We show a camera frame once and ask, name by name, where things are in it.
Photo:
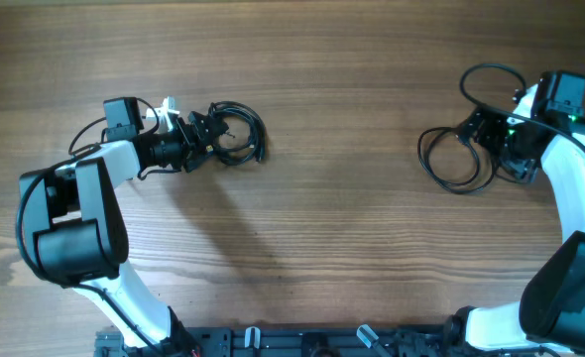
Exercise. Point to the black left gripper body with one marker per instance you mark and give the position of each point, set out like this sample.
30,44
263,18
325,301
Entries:
175,148

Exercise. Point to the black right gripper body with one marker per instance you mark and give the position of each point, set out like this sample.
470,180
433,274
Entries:
489,137

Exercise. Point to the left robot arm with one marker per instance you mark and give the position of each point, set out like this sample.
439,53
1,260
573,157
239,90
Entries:
69,227

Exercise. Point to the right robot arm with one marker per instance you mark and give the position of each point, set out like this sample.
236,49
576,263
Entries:
551,311

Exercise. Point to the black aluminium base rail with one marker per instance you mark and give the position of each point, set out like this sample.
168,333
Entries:
260,342

